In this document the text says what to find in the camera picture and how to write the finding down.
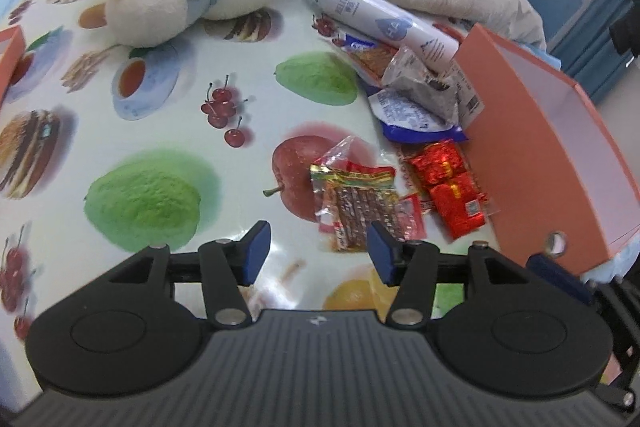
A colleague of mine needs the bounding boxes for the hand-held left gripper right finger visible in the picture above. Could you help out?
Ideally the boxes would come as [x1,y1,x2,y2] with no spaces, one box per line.
[366,222,538,328]

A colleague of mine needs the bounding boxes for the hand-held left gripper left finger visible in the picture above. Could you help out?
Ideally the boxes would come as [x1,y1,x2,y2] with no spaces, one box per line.
[107,220,272,329]

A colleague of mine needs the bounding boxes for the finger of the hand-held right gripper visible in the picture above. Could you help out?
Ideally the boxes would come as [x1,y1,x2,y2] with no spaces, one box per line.
[527,253,601,305]

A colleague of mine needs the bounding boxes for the gold header sausage packet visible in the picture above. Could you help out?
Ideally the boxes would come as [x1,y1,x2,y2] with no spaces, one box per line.
[310,136,426,254]

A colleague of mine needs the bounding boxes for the pink cardboard box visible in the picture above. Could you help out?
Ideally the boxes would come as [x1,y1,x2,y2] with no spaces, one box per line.
[452,23,640,278]

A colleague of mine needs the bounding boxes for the blue white food packet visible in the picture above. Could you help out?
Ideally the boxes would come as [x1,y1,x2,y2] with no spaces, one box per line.
[369,88,471,144]

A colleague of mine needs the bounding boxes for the red foil packet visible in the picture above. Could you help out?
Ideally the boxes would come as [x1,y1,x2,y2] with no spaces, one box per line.
[427,174,493,242]
[405,139,471,185]

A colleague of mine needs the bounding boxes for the fruit print tablecloth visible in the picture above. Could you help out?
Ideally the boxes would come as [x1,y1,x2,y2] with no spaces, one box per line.
[0,0,501,358]

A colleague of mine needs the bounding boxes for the clear packet dark contents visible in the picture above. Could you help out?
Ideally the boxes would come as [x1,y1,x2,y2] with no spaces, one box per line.
[382,46,486,128]

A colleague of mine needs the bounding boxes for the red clear noodle snack packet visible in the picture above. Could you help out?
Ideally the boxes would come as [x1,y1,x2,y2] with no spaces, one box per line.
[327,32,401,88]

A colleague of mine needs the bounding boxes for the white spray bottle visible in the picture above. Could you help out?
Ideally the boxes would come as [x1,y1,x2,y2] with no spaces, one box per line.
[291,0,468,72]

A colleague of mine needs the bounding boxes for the blue curtain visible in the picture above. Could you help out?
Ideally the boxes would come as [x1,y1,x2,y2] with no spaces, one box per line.
[547,0,640,102]

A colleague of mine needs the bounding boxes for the blue covered chair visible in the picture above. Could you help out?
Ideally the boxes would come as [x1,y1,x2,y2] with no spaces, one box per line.
[525,0,586,40]

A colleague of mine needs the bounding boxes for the orange storage box left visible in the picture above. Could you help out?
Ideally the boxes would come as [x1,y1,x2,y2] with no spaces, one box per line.
[0,27,27,105]

